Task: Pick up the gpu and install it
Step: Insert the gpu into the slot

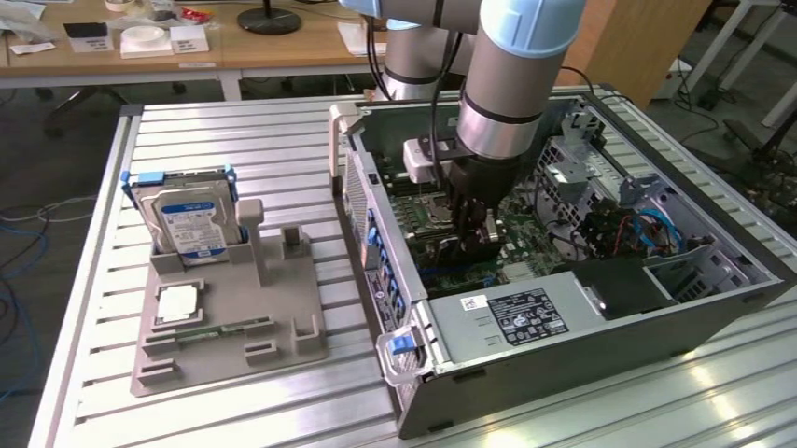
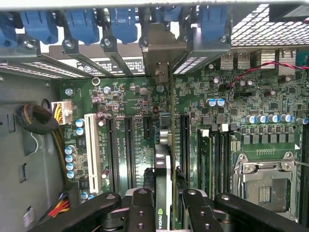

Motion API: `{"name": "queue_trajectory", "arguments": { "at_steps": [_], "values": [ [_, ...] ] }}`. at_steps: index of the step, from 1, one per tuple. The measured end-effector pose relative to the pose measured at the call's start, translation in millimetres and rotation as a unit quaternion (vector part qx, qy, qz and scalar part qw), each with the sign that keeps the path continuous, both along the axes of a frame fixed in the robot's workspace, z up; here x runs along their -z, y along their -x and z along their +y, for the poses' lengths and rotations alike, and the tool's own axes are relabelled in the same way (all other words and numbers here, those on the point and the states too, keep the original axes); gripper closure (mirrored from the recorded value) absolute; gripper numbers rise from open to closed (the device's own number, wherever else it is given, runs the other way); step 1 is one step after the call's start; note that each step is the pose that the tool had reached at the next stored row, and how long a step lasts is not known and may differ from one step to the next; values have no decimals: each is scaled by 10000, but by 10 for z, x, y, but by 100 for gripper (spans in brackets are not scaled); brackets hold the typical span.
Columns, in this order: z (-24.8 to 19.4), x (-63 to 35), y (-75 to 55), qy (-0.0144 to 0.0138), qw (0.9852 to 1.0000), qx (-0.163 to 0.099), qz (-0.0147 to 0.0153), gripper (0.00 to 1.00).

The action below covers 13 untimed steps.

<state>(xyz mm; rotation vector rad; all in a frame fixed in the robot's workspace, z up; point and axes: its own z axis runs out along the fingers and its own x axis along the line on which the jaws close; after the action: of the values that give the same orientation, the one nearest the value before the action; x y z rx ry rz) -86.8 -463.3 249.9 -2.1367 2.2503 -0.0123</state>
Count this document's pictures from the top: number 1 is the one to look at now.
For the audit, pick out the white paper slip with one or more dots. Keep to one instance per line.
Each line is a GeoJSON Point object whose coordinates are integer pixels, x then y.
{"type": "Point", "coordinates": [31, 48]}

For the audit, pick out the silver CPU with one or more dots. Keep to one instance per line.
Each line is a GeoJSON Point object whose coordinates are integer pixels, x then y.
{"type": "Point", "coordinates": [178, 304]}

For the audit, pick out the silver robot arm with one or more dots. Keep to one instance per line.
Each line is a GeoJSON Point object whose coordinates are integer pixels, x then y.
{"type": "Point", "coordinates": [505, 84]}

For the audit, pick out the white wall box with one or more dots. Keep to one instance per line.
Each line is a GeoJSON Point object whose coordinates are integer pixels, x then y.
{"type": "Point", "coordinates": [679, 84]}

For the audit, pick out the grey parts rack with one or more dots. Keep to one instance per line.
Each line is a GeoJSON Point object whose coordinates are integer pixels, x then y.
{"type": "Point", "coordinates": [230, 298]}

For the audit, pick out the graphics card with black fan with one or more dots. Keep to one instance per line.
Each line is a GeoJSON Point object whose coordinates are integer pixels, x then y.
{"type": "Point", "coordinates": [445, 254]}

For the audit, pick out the black plastic shroud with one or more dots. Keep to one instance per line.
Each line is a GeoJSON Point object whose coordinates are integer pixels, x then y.
{"type": "Point", "coordinates": [623, 289]}

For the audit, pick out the white paper booklet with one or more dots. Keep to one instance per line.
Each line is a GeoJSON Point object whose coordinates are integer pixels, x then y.
{"type": "Point", "coordinates": [356, 39]}

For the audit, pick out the blue case latch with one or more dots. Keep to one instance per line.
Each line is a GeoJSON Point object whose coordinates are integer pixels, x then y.
{"type": "Point", "coordinates": [398, 346]}

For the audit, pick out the grey power supply unit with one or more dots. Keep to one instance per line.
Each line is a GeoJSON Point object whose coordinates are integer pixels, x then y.
{"type": "Point", "coordinates": [464, 336]}

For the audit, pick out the white box with black top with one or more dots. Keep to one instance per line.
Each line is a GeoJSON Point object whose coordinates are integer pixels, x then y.
{"type": "Point", "coordinates": [90, 42]}

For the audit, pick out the red small item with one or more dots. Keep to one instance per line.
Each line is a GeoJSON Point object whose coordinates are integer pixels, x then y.
{"type": "Point", "coordinates": [194, 15]}

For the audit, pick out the hard disk in blue carrier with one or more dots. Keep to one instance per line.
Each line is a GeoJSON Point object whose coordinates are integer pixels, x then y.
{"type": "Point", "coordinates": [190, 224]}

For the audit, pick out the white tape roll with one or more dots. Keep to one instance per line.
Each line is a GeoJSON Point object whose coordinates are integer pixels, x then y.
{"type": "Point", "coordinates": [117, 5]}

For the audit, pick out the CPU socket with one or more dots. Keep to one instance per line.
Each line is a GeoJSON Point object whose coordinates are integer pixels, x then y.
{"type": "Point", "coordinates": [436, 210]}

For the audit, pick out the black equipment stand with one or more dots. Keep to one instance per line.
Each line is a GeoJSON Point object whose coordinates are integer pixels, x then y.
{"type": "Point", "coordinates": [765, 154]}

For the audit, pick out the silver chipset heatsink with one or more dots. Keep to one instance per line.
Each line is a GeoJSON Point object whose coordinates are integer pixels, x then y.
{"type": "Point", "coordinates": [517, 271]}

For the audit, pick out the green RAM stick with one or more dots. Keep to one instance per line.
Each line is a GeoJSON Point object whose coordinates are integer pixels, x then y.
{"type": "Point", "coordinates": [202, 332]}

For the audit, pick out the black round lamp base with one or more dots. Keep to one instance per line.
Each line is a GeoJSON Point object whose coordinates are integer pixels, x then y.
{"type": "Point", "coordinates": [269, 22]}

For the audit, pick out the wooden cabinet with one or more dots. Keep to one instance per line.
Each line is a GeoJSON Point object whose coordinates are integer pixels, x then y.
{"type": "Point", "coordinates": [636, 46]}

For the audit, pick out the brown cardboard box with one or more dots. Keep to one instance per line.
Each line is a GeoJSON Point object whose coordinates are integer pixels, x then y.
{"type": "Point", "coordinates": [377, 18]}

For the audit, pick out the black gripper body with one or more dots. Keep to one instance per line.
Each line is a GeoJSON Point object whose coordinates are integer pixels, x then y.
{"type": "Point", "coordinates": [486, 179]}

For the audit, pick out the wooden desk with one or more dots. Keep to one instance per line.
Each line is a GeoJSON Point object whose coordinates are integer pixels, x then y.
{"type": "Point", "coordinates": [281, 51]}

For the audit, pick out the clear plastic bag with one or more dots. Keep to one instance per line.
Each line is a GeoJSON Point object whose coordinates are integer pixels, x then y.
{"type": "Point", "coordinates": [25, 28]}

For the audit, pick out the dark grey open PC case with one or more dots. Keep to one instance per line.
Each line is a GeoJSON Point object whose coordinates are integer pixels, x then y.
{"type": "Point", "coordinates": [561, 364]}

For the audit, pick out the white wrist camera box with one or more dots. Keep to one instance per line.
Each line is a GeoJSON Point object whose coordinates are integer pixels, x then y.
{"type": "Point", "coordinates": [418, 161]}

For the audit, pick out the blue card retainer clips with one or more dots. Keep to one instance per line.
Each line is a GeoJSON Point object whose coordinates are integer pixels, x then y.
{"type": "Point", "coordinates": [374, 238]}

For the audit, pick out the black office chair base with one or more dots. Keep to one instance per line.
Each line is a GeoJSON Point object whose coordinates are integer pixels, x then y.
{"type": "Point", "coordinates": [75, 100]}

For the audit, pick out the green motherboard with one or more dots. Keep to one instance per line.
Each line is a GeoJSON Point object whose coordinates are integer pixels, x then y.
{"type": "Point", "coordinates": [517, 219]}

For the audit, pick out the RAM stick with white label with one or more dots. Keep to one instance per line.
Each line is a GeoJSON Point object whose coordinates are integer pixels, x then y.
{"type": "Point", "coordinates": [430, 240]}

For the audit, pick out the small white labelled box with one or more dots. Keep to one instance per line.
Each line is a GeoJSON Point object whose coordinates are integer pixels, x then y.
{"type": "Point", "coordinates": [190, 42]}

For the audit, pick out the white box with round dish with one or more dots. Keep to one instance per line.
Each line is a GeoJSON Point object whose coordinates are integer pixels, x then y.
{"type": "Point", "coordinates": [146, 44]}

